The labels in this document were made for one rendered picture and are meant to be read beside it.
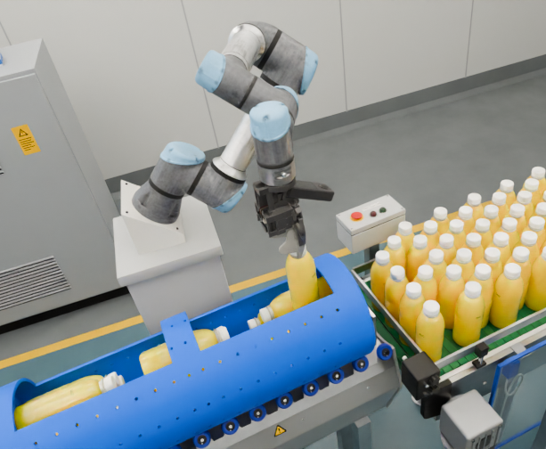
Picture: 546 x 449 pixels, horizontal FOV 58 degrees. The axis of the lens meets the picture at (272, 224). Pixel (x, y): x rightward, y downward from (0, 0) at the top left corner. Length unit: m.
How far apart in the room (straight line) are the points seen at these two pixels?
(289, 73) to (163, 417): 0.90
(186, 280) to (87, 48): 2.47
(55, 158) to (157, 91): 1.42
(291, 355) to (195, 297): 0.55
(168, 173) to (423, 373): 0.87
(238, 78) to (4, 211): 2.00
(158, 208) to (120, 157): 2.58
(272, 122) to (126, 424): 0.70
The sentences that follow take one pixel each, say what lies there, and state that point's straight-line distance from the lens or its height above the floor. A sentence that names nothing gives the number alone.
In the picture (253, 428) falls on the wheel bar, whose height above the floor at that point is 0.93.
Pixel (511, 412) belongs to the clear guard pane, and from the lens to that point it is 1.72.
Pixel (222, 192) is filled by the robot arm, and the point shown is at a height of 1.30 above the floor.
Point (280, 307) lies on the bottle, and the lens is 1.29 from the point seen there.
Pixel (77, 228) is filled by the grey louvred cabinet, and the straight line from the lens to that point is 2.85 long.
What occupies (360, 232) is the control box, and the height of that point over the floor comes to 1.08.
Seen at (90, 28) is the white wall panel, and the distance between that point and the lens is 3.72.
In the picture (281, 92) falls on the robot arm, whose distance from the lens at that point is 1.03.
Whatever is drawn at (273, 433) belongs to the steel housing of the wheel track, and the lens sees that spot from 1.39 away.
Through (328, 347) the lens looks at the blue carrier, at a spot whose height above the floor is 1.14.
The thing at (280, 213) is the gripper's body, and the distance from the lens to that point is 1.01.
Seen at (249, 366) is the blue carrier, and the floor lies 1.17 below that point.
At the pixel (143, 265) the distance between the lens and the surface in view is 1.51.
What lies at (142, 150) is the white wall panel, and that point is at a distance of 4.04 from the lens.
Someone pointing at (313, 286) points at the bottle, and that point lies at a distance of 1.18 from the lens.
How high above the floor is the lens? 2.09
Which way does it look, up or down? 38 degrees down
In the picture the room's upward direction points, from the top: 11 degrees counter-clockwise
